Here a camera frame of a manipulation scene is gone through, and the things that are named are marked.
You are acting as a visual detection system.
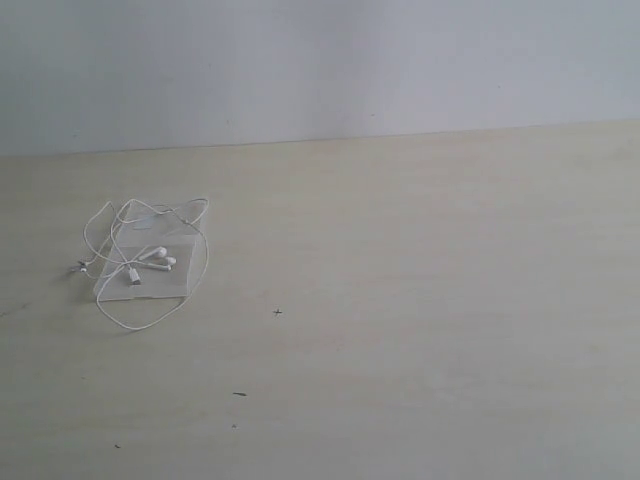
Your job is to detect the white wired earphones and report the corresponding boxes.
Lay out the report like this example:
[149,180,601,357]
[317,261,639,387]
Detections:
[69,196,211,331]

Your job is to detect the clear plastic storage box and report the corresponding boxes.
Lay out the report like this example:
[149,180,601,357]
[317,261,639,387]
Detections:
[94,198,210,302]

